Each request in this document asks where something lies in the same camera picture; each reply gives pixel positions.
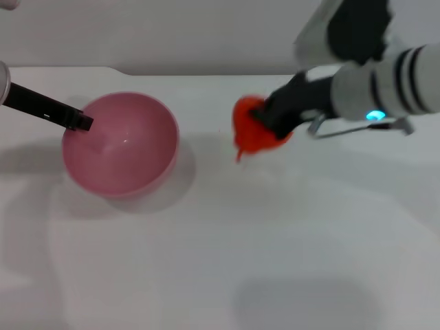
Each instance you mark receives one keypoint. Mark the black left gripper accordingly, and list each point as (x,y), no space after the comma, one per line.
(41,106)

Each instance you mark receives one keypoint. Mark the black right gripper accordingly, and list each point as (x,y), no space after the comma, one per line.
(299,99)

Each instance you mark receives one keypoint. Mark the orange toy fruit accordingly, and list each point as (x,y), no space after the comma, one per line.
(251,134)

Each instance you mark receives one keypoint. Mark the pink plastic bowl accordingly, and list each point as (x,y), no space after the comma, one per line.
(123,154)

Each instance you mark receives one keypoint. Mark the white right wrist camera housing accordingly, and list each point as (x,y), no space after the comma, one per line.
(343,31)

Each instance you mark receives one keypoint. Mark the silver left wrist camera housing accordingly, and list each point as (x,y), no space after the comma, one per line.
(7,3)

